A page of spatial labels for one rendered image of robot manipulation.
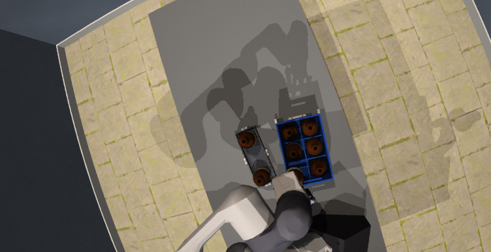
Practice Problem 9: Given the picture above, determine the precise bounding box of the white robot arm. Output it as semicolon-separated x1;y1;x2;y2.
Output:
176;171;332;252

